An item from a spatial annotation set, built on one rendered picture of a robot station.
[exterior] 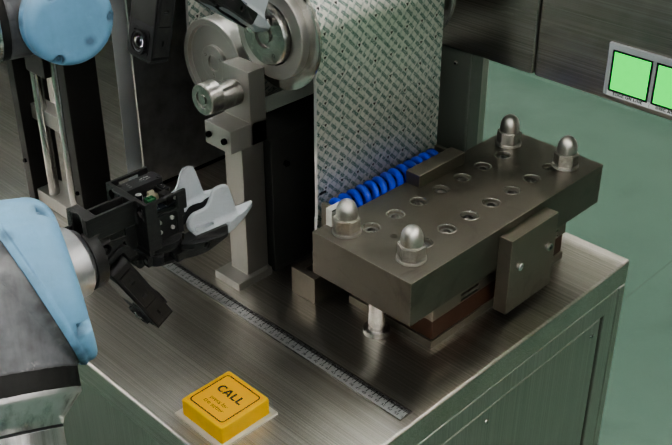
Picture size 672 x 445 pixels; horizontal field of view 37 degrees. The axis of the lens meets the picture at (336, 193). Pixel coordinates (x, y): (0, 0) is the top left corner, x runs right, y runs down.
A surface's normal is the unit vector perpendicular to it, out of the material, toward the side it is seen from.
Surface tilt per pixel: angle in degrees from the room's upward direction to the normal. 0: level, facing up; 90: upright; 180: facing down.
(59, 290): 64
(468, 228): 0
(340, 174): 90
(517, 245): 90
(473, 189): 0
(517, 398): 90
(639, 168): 0
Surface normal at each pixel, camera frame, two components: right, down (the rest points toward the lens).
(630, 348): 0.00, -0.87
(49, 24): 0.52, 0.43
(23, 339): 0.69, -0.28
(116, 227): 0.71, 0.35
